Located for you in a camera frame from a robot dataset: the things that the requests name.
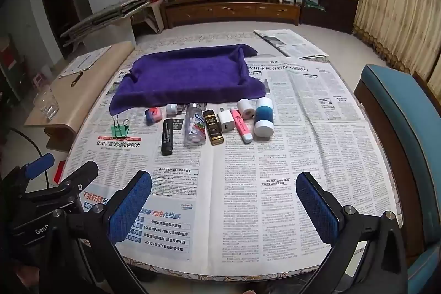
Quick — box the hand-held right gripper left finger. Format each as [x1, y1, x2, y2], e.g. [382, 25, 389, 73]
[65, 171, 152, 294]

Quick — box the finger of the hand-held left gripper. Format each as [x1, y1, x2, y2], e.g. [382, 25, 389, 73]
[22, 161, 100, 212]
[7, 153, 56, 181]

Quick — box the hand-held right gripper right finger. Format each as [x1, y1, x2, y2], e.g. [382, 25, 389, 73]
[295, 172, 410, 294]

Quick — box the green binder clip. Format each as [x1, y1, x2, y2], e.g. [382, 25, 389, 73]
[111, 115, 131, 139]

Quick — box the black slim box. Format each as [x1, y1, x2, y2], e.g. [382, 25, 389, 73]
[161, 119, 174, 156]

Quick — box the pink and blue eraser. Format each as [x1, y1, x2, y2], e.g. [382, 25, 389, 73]
[145, 107, 162, 124]

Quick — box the clear bottle with pills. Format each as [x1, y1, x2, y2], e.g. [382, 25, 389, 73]
[184, 103, 206, 147]

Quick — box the teal and white cylinder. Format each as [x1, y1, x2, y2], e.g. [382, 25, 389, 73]
[254, 97, 275, 138]

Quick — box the pink highlighter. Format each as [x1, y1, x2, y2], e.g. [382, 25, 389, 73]
[230, 109, 254, 144]

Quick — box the black and gold box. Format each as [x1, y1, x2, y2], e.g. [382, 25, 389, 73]
[203, 110, 224, 146]

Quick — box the white charger cube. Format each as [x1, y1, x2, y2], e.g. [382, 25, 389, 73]
[218, 107, 235, 133]

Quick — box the clear drinking glass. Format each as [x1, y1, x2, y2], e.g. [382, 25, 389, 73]
[34, 85, 60, 120]

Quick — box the newspaper spread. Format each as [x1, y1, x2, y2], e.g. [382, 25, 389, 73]
[60, 56, 404, 270]

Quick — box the beige wooden side table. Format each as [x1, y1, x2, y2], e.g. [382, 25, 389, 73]
[24, 41, 136, 153]

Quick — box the white paper sheet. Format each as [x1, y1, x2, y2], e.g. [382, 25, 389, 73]
[58, 46, 112, 78]

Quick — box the blue cushioned chair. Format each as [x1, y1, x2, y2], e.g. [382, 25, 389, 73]
[353, 64, 441, 281]

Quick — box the purple towel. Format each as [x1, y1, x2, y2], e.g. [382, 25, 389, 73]
[109, 44, 267, 116]

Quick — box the dark wooden door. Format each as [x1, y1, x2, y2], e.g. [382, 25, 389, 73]
[39, 0, 81, 60]

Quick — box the stack of newspapers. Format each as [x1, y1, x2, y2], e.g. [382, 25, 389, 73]
[60, 0, 152, 47]

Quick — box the folded newspaper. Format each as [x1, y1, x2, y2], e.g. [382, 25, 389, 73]
[253, 29, 328, 59]

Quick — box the brown wooden cabinet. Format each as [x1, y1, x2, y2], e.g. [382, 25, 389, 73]
[160, 0, 301, 29]

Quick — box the black cable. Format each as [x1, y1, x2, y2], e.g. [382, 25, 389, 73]
[7, 127, 49, 184]

